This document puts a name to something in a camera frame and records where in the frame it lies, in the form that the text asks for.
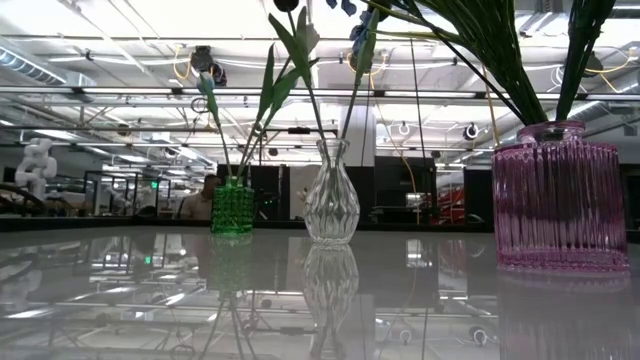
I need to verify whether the black overhead frame beam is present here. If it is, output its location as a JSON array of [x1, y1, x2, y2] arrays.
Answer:
[[0, 85, 640, 102]]

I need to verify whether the person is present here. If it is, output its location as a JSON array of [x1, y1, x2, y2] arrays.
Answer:
[[177, 173, 222, 221]]

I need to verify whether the green glass vase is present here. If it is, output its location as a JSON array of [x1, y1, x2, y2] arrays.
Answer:
[[210, 174, 256, 236]]

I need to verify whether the clear glass vase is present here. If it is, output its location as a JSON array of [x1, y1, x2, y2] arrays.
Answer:
[[302, 137, 361, 246]]

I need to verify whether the pink ribbed glass vase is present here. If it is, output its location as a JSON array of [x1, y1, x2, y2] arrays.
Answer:
[[491, 119, 630, 275]]

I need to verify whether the white column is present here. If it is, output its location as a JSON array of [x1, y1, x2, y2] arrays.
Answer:
[[339, 104, 377, 169]]

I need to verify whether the red equipment rack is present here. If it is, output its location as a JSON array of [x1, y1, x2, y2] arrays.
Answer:
[[434, 182, 466, 225]]

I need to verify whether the yellow cable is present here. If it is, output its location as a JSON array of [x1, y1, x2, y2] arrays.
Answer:
[[372, 97, 420, 226]]

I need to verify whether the black artificial tulip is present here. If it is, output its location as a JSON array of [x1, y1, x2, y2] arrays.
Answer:
[[267, 0, 334, 151], [339, 0, 394, 144]]

